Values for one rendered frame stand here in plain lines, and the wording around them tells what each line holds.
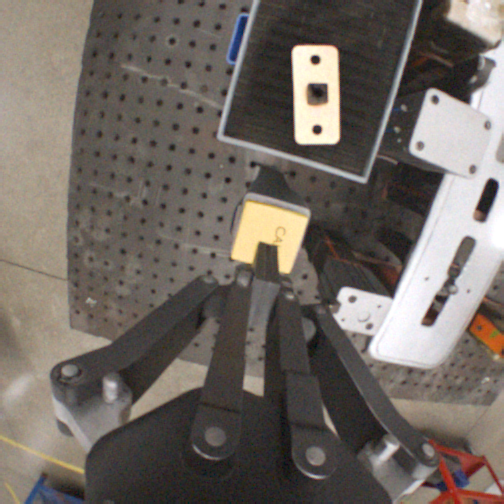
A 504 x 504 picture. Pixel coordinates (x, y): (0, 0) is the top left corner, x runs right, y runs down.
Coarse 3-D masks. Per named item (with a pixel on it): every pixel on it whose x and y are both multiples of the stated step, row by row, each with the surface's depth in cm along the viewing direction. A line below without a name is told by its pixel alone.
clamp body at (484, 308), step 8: (456, 264) 76; (440, 296) 66; (448, 296) 64; (480, 304) 52; (488, 304) 52; (496, 304) 53; (480, 312) 51; (488, 312) 49; (496, 312) 48; (472, 320) 53; (496, 320) 47; (472, 336) 51; (480, 344) 49; (488, 352) 46; (496, 360) 45
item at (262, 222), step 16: (256, 208) 28; (272, 208) 28; (240, 224) 28; (256, 224) 28; (272, 224) 28; (288, 224) 28; (304, 224) 28; (240, 240) 29; (256, 240) 29; (272, 240) 29; (288, 240) 29; (240, 256) 29; (288, 256) 29; (288, 272) 30
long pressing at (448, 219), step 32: (480, 96) 36; (448, 192) 41; (480, 192) 41; (448, 224) 43; (480, 224) 43; (416, 256) 45; (448, 256) 45; (480, 256) 44; (416, 288) 47; (480, 288) 46; (416, 320) 49; (448, 320) 49; (384, 352) 52; (416, 352) 51; (448, 352) 52
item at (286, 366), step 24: (288, 312) 15; (264, 336) 17; (288, 336) 13; (264, 360) 14; (288, 360) 11; (264, 384) 13; (288, 384) 9; (312, 384) 10; (288, 408) 8; (312, 408) 8; (288, 432) 7; (312, 432) 7; (288, 456) 7; (312, 456) 7; (288, 480) 6; (312, 480) 6
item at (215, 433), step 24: (240, 288) 16; (240, 312) 13; (216, 336) 11; (240, 336) 12; (216, 360) 9; (240, 360) 10; (216, 384) 8; (240, 384) 9; (216, 408) 7; (240, 408) 8; (192, 432) 6; (216, 432) 7; (192, 456) 6; (216, 456) 6
